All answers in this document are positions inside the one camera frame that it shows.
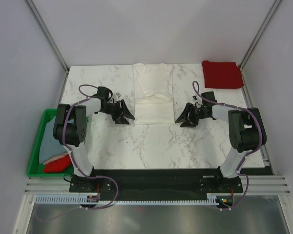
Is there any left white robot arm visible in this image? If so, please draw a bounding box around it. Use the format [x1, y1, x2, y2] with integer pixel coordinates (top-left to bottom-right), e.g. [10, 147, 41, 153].
[53, 85, 135, 192]

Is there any white slotted cable duct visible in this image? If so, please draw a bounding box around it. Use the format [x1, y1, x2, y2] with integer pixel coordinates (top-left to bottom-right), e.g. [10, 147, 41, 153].
[35, 195, 233, 205]

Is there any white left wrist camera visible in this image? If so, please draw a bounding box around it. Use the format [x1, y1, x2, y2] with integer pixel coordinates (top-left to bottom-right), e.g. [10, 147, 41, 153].
[112, 93, 121, 102]

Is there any pink t shirt in bin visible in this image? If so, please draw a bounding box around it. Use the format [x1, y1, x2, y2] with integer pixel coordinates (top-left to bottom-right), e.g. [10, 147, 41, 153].
[43, 153, 67, 165]

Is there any left aluminium corner post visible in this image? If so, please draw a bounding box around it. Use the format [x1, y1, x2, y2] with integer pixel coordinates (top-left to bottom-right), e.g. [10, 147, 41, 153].
[24, 0, 69, 74]

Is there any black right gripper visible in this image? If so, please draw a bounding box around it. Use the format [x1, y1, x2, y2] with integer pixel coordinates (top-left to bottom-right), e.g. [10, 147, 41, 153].
[175, 102, 208, 128]

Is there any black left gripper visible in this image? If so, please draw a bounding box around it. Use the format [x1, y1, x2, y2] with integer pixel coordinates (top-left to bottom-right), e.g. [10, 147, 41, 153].
[100, 100, 134, 125]

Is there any folded red t shirt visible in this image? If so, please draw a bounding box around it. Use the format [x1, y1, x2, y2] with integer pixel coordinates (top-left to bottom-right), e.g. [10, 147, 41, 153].
[202, 60, 244, 89]

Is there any white t shirt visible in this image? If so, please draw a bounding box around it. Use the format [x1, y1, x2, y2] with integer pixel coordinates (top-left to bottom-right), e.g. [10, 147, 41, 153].
[133, 63, 174, 125]

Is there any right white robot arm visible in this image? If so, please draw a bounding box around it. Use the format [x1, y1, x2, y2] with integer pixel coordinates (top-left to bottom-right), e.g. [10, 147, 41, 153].
[175, 91, 267, 192]

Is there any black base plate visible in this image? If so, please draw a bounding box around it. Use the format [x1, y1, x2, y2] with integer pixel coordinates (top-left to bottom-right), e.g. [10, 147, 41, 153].
[69, 168, 243, 201]

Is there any aluminium corner post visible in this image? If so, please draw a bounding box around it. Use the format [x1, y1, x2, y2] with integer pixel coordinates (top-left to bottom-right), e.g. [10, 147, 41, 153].
[239, 0, 284, 69]
[24, 0, 69, 74]

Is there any red t shirt in bin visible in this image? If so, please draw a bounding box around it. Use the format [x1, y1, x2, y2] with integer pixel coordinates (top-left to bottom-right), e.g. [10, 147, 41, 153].
[43, 155, 71, 174]

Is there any right aluminium corner post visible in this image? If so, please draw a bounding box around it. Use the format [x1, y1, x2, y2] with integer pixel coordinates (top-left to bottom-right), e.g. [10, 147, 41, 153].
[239, 0, 284, 69]

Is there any aluminium frame rail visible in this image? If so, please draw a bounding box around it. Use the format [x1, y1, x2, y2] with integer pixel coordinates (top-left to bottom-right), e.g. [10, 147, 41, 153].
[25, 175, 290, 195]

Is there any grey-blue t shirt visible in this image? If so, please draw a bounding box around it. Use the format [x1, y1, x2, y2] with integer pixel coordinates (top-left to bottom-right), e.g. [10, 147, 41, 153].
[39, 117, 66, 163]

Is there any green plastic bin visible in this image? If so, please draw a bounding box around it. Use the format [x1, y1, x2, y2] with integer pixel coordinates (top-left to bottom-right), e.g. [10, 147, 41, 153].
[26, 108, 90, 178]

